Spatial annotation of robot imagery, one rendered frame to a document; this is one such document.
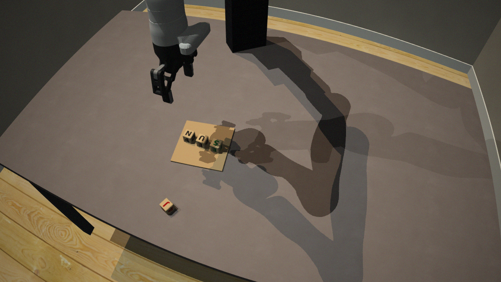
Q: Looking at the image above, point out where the light orange mat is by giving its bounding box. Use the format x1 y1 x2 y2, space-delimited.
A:
171 120 235 172

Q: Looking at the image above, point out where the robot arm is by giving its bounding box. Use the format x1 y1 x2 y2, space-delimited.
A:
146 0 211 55

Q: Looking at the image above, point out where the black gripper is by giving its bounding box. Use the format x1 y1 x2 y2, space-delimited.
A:
150 43 197 104

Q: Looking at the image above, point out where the tan letter block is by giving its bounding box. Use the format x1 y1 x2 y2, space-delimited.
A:
159 198 175 215
196 134 209 149
183 129 196 144
210 138 223 154

